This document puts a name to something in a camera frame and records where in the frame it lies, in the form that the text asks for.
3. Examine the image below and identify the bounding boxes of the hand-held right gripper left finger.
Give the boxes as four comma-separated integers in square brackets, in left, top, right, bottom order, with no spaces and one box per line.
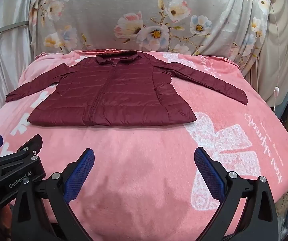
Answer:
[12,148,95,241]

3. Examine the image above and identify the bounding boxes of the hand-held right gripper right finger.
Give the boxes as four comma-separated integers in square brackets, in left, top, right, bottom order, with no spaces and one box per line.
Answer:
[194,147,278,241]

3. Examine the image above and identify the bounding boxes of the maroon puffer jacket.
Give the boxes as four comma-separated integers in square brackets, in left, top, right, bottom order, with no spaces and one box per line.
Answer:
[5,50,249,127]

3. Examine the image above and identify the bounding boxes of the pink printed blanket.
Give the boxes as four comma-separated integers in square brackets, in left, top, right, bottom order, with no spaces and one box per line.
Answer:
[0,49,288,241]

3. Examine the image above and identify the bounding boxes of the silver satin curtain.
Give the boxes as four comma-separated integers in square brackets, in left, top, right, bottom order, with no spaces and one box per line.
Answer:
[0,0,41,126]

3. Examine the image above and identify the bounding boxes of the beige curtain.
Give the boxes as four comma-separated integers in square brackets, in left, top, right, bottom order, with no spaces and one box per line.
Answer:
[244,0,288,106]

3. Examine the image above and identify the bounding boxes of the grey floral bed sheet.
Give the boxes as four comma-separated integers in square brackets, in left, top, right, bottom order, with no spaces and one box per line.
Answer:
[30,0,271,56]

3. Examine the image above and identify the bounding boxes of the white cord with switch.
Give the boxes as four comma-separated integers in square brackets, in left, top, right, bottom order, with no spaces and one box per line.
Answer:
[268,0,280,112]

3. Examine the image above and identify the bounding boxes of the grey strap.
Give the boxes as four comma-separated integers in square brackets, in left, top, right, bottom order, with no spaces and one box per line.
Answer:
[0,21,30,36]

